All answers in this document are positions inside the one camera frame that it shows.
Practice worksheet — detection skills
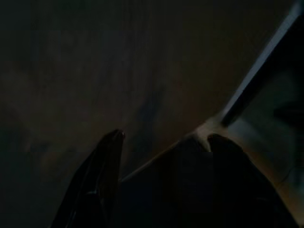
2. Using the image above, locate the black floor mat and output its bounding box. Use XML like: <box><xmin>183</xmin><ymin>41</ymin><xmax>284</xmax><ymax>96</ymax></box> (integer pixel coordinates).
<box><xmin>120</xmin><ymin>136</ymin><xmax>214</xmax><ymax>228</ymax></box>

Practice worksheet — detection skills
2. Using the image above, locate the beige cabinet door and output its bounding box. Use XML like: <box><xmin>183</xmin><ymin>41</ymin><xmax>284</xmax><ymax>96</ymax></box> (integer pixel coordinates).
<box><xmin>0</xmin><ymin>0</ymin><xmax>295</xmax><ymax>181</ymax></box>

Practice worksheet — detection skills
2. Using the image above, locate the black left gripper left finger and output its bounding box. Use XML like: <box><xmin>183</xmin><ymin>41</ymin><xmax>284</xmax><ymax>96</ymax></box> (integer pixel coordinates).
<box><xmin>51</xmin><ymin>129</ymin><xmax>125</xmax><ymax>228</ymax></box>

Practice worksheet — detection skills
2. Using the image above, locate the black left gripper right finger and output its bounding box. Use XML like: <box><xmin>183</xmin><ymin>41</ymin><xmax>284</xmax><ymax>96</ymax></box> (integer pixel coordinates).
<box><xmin>206</xmin><ymin>133</ymin><xmax>297</xmax><ymax>228</ymax></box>

